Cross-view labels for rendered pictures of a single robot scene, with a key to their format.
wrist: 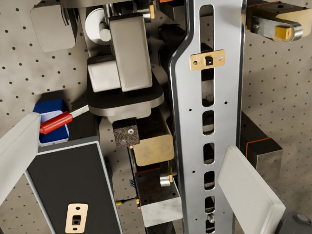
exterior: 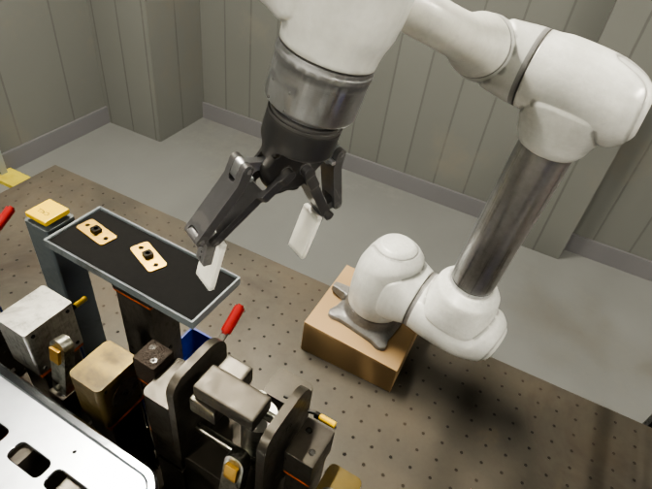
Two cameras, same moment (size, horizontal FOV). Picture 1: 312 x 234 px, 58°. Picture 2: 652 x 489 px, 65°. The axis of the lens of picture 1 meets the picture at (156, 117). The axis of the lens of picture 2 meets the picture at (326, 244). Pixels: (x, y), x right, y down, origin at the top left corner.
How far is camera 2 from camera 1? 48 cm
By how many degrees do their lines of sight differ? 52
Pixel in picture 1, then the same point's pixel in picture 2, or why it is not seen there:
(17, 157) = (304, 231)
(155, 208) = (48, 309)
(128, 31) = (251, 403)
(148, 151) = (110, 360)
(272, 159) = not seen: outside the picture
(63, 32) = (280, 391)
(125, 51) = (241, 390)
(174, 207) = (19, 322)
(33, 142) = (296, 244)
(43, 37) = (289, 376)
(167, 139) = (97, 384)
